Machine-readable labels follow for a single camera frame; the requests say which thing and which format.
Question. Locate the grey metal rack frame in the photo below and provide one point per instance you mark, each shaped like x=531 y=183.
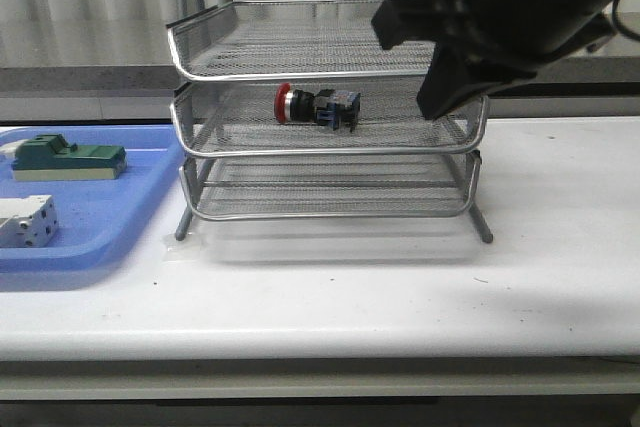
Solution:
x=187 y=8

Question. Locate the silver top mesh tray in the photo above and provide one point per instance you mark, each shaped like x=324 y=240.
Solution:
x=289 y=40

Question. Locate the clear tape patch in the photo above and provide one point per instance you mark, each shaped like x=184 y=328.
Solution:
x=190 y=248

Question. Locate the blue plastic tray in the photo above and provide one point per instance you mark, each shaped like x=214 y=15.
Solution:
x=98 y=220

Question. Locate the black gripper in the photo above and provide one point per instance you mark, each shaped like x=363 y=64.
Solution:
x=528 y=29

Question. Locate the red emergency stop button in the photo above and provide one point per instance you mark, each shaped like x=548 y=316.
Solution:
x=328 y=108

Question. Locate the green electrical component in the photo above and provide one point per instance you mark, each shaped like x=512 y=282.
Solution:
x=50 y=157

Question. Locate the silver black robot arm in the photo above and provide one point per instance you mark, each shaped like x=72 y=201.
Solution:
x=483 y=46

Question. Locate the white terminal block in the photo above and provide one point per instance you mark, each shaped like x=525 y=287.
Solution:
x=28 y=222

